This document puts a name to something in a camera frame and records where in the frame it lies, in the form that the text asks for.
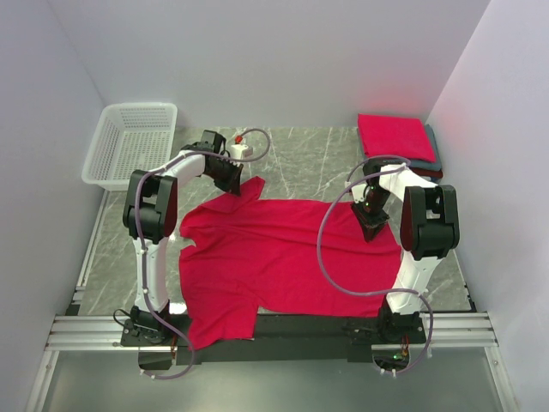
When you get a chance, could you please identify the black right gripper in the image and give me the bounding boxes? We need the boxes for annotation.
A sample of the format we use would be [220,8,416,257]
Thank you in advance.
[350,188,391,242]

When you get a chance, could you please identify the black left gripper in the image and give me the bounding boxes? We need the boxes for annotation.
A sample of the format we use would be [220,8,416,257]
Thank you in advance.
[207,158,244,197]

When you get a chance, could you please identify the pink-red t shirt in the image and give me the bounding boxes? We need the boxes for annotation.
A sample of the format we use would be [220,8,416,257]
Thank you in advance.
[179,177,401,349]

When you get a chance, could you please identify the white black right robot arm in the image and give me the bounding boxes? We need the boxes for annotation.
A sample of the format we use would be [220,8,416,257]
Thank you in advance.
[351,156,460,342]

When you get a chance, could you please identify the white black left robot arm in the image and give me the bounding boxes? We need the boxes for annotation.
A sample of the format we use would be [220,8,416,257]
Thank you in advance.
[123,130,253,345]

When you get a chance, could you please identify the folded dark red t shirt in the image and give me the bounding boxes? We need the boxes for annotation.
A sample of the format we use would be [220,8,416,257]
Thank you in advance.
[412,168,443,183]

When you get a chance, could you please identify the white plastic basket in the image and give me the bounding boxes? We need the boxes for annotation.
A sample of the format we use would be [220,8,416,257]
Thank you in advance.
[81,102,178,191]

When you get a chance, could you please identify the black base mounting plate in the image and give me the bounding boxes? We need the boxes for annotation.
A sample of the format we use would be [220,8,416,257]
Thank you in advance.
[139,317,410,370]

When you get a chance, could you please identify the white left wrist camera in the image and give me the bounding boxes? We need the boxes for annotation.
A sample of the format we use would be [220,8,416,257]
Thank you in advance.
[228,135,253,161]

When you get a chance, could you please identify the aluminium frame rail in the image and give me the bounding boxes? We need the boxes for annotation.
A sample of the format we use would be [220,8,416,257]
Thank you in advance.
[45,312,498,351]

